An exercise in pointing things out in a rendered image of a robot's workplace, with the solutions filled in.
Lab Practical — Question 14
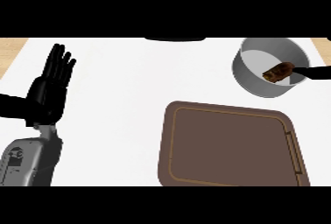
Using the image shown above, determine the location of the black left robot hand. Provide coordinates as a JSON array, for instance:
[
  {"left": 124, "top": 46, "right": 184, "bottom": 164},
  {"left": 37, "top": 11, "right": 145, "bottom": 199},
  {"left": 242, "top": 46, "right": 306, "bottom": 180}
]
[{"left": 0, "top": 43, "right": 78, "bottom": 128}]

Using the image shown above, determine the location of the brown tray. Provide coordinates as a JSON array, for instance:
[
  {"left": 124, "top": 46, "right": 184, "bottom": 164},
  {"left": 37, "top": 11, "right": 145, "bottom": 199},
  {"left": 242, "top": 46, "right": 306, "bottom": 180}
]
[{"left": 156, "top": 100, "right": 312, "bottom": 187}]

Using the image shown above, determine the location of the grey pot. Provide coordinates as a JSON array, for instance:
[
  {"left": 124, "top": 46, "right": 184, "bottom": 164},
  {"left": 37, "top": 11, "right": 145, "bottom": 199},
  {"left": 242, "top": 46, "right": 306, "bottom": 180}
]
[{"left": 232, "top": 38, "right": 312, "bottom": 99}]

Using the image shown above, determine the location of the brown sweet potato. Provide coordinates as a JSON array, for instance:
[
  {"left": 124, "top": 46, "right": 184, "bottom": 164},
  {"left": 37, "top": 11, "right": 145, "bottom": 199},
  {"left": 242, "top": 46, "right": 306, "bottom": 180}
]
[{"left": 261, "top": 61, "right": 295, "bottom": 84}]

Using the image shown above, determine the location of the black pot handle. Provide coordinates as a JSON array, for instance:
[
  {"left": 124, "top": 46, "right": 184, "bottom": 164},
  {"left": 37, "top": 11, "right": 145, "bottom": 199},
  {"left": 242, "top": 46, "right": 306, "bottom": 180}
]
[{"left": 291, "top": 66, "right": 331, "bottom": 81}]

